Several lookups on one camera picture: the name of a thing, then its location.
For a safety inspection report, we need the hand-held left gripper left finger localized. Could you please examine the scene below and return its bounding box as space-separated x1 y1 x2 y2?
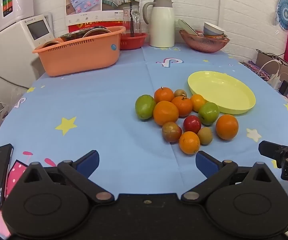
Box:
22 150 115 204

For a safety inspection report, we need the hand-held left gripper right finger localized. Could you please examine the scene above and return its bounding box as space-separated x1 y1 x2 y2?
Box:
181 151 274 204

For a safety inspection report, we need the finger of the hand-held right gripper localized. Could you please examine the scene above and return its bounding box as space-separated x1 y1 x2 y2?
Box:
258 141 288 161

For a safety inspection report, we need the red apple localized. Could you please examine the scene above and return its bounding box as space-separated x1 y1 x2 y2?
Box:
183 115 202 134

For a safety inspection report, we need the large orange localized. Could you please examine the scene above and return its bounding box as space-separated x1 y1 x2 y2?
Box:
216 114 239 140
153 100 179 126

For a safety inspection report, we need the red green plum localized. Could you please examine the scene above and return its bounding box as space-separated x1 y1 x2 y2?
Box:
162 121 182 143

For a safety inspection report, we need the green apple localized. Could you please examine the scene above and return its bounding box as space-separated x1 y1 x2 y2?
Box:
198 102 220 125

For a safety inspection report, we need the small yellowish orange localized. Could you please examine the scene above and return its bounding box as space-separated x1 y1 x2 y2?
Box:
190 94 206 112

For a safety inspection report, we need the orange with stem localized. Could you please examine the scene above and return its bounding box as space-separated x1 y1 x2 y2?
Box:
171 95 193 117
154 87 175 105

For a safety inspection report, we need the yellow plastic plate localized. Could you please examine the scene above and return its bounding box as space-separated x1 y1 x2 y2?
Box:
187 71 256 115

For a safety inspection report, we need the green mango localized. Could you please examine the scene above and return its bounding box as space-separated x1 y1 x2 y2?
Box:
135 94 157 120

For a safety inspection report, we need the blue star-print tablecloth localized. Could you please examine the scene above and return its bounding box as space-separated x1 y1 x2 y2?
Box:
0 44 288 240

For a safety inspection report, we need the white charger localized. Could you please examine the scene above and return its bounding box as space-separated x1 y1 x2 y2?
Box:
267 74 281 90

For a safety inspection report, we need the patterned cloth strip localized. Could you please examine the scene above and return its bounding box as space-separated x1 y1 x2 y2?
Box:
239 60 271 82

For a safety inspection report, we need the orange plastic basket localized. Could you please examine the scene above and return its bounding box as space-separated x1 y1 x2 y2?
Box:
32 26 126 77

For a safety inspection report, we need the pink glass bowl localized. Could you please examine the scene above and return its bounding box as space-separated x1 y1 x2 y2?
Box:
179 29 230 53

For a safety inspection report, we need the blue paper fan decoration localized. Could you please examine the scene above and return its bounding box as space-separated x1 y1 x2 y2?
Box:
274 0 288 30

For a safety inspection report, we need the small red plastic basket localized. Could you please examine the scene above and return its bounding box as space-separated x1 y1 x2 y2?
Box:
120 32 149 50

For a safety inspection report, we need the dark patterned plate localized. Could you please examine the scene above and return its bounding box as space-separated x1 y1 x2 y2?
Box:
60 30 84 42

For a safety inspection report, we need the white appliance with screen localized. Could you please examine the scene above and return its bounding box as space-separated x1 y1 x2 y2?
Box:
0 12 54 110

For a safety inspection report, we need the white ceramic bowl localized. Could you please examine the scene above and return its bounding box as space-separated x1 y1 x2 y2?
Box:
203 22 225 38

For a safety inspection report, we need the pale green dish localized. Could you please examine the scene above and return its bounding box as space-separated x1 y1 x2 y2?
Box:
178 19 199 36

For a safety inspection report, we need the white thermos jug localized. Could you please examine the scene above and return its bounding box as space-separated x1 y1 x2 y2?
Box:
143 0 176 48

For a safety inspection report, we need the glass pitcher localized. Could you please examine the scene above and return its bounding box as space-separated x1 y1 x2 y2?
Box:
123 6 142 37

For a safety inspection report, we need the white wall conduit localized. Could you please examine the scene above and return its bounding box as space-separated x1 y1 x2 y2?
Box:
216 0 225 25

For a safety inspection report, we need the bedding wall poster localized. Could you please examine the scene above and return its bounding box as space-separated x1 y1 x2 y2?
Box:
65 0 143 33

